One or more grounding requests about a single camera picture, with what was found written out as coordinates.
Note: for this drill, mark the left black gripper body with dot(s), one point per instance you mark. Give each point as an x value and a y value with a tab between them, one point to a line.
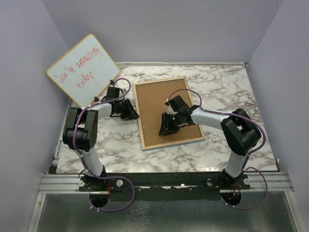
122	109

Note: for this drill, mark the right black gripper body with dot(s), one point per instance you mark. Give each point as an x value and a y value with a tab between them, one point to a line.
174	122

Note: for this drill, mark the blue wooden photo frame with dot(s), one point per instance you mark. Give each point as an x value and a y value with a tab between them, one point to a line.
150	98

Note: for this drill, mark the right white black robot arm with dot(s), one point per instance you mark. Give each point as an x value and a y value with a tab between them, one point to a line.
240	132

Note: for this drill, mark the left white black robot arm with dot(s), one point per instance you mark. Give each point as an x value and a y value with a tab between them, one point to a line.
81	127

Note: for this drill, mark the small whiteboard with red writing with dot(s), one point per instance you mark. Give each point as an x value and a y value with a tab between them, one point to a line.
84	71

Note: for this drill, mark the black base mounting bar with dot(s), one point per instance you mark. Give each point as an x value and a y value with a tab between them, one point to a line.
162	186

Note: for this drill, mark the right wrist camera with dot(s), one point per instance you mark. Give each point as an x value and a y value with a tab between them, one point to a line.
170	103

